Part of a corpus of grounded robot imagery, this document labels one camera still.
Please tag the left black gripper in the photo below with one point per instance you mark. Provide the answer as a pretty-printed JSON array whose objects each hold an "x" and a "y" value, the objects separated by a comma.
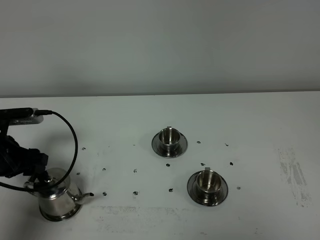
[{"x": 16, "y": 160}]

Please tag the stainless steel teapot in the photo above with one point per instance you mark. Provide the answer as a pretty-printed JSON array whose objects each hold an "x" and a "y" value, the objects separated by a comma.
[{"x": 60, "y": 202}]

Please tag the far stainless steel teacup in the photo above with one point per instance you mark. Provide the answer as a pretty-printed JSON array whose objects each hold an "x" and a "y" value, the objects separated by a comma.
[{"x": 169, "y": 138}]

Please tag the stainless steel teacup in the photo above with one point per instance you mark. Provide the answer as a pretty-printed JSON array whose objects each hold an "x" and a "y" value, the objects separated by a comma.
[
  {"x": 208, "y": 181},
  {"x": 169, "y": 138}
]

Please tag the far stainless steel saucer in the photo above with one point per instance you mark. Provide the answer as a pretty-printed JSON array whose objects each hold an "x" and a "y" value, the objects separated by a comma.
[{"x": 182, "y": 148}]

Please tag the stainless steel saucer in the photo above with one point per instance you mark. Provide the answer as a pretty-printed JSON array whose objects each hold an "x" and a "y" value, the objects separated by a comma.
[
  {"x": 209, "y": 200},
  {"x": 182, "y": 148}
]

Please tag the near stainless steel saucer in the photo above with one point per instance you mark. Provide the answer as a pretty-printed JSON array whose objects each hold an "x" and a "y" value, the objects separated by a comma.
[{"x": 209, "y": 200}]

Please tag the near stainless steel teacup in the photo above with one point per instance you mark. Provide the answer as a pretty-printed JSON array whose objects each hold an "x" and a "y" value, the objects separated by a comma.
[{"x": 208, "y": 181}]

